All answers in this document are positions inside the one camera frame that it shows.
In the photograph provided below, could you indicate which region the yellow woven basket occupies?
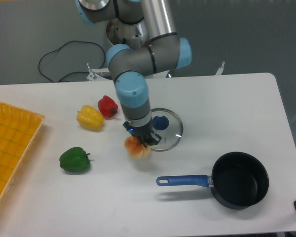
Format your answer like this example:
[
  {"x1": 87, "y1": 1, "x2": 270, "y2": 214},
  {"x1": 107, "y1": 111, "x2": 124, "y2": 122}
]
[{"x1": 0, "y1": 102, "x2": 45, "y2": 202}]

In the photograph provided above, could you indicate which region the yellow bell pepper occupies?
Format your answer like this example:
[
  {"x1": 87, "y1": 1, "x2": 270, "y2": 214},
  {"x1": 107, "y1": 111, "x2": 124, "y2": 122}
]
[{"x1": 76, "y1": 105, "x2": 104, "y2": 131}]

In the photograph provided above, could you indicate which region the green bell pepper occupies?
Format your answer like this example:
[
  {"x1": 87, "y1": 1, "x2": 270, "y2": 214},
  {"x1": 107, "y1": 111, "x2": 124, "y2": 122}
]
[{"x1": 59, "y1": 147, "x2": 91, "y2": 173}]

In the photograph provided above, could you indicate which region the red bell pepper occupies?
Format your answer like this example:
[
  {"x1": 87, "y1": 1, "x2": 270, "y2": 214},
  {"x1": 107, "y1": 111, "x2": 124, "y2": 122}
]
[{"x1": 98, "y1": 95, "x2": 118, "y2": 119}]

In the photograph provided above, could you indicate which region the glass lid blue knob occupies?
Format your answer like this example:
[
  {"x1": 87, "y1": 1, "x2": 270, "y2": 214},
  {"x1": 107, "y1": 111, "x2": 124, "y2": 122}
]
[{"x1": 151, "y1": 108, "x2": 184, "y2": 152}]

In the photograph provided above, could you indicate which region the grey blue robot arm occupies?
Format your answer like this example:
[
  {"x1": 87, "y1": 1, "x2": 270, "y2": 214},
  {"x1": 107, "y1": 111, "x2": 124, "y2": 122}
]
[{"x1": 75, "y1": 0, "x2": 192, "y2": 147}]

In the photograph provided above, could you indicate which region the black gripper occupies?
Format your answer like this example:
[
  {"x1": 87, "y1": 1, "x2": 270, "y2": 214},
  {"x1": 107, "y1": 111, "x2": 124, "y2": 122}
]
[{"x1": 123, "y1": 120, "x2": 161, "y2": 147}]

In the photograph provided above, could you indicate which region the orange flower-shaped bread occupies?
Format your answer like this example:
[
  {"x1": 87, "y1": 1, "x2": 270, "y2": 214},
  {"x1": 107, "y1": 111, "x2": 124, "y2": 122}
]
[{"x1": 124, "y1": 136, "x2": 151, "y2": 159}]

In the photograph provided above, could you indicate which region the black saucepan blue handle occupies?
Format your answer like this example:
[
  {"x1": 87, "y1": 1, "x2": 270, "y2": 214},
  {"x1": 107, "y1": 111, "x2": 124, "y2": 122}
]
[{"x1": 156, "y1": 152, "x2": 269, "y2": 210}]

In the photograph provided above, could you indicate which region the black cable on floor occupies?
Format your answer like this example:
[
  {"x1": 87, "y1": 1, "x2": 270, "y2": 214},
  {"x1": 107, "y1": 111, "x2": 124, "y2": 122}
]
[{"x1": 38, "y1": 40, "x2": 106, "y2": 83}]

